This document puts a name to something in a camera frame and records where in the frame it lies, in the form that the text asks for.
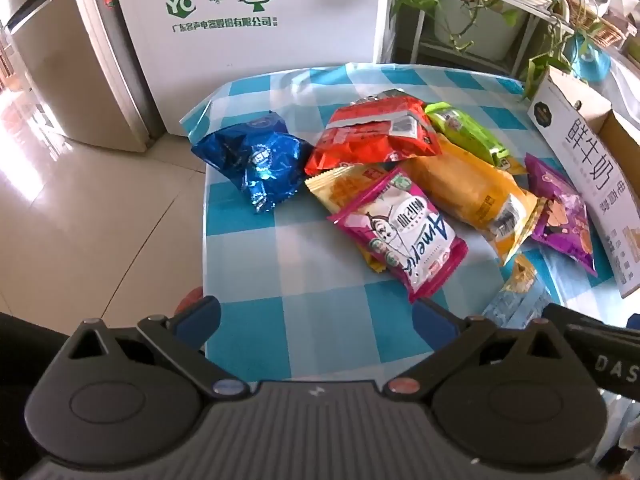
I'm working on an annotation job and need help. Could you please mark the white metal plant rack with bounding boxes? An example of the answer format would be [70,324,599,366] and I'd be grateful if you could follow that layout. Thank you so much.
[390,0,556,81]

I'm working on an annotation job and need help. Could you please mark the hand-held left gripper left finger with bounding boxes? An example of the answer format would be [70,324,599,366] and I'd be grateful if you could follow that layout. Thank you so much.
[67,296,248,401]

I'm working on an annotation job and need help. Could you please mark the white appliance with tree print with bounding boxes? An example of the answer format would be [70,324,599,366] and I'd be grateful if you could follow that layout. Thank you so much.
[107,0,396,138]

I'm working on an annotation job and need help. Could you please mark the orange-red snack bag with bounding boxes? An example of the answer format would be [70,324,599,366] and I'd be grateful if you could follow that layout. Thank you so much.
[304,94,443,177]

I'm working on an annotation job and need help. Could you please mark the red round object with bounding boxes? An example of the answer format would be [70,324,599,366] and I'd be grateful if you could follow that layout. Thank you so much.
[177,286,206,313]

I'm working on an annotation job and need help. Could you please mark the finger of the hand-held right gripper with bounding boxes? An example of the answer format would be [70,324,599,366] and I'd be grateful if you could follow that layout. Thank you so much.
[542,302,626,333]

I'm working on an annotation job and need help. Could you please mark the small yellow snack packet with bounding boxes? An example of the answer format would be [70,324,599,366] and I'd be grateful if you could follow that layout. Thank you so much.
[305,162,388,273]

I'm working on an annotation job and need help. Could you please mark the light blue snack packet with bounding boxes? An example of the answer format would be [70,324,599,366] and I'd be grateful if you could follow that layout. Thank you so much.
[482,255,556,328]

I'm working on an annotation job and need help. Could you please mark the blue checked tablecloth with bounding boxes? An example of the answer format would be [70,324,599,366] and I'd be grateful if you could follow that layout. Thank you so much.
[180,62,640,381]

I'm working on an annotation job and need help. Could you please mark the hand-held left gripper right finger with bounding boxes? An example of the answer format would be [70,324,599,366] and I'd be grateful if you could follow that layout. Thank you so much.
[385,297,568,401]

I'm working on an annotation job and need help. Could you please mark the purple snack bag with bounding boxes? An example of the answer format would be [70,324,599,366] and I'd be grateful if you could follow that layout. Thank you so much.
[525,154,598,277]

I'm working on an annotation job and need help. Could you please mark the pink snack bag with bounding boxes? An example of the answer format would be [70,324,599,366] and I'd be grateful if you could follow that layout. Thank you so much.
[327,167,469,304]

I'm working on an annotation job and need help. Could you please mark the blue foil snack bag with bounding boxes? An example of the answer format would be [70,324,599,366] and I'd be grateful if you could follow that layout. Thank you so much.
[191,111,313,215]

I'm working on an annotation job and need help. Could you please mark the green snack bag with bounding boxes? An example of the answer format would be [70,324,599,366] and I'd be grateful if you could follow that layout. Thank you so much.
[425,101,526,173]

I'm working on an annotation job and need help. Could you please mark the silver refrigerator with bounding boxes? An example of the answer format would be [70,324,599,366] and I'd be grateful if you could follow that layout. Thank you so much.
[0,0,166,153]

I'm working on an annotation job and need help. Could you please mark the cardboard box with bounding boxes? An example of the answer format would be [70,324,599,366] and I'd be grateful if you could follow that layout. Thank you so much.
[527,65,640,301]

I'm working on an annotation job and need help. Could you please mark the wicker basket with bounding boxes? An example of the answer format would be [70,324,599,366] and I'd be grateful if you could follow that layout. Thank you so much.
[565,0,626,48]

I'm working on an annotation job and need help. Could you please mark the person's dark clothing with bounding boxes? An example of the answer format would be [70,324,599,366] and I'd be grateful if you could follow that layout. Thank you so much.
[0,312,76,480]

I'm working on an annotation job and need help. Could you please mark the blue tape roll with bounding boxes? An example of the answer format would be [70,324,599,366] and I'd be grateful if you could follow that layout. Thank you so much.
[562,32,613,83]

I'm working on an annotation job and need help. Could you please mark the large yellow snack bag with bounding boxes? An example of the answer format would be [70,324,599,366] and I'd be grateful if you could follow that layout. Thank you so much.
[400,140,546,266]

